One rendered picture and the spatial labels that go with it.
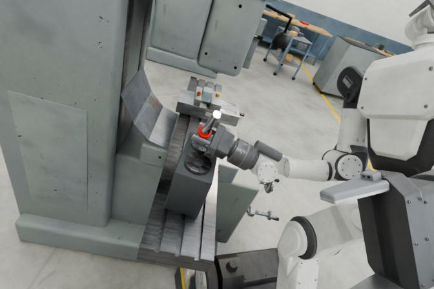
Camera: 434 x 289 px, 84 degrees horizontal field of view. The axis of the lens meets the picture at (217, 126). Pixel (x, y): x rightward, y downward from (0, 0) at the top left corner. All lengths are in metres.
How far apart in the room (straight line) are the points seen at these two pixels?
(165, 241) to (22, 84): 0.80
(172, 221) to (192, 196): 0.12
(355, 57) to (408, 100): 4.87
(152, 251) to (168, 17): 0.78
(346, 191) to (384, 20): 8.71
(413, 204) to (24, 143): 1.36
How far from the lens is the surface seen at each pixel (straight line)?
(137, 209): 1.63
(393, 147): 0.70
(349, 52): 5.42
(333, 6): 8.20
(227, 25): 0.97
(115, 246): 1.73
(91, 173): 1.37
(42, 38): 1.05
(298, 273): 1.08
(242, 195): 1.42
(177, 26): 0.97
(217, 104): 1.30
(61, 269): 1.88
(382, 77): 0.74
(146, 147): 1.22
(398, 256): 0.32
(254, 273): 1.33
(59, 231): 1.77
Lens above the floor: 1.71
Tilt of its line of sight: 34 degrees down
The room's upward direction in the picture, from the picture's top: 21 degrees clockwise
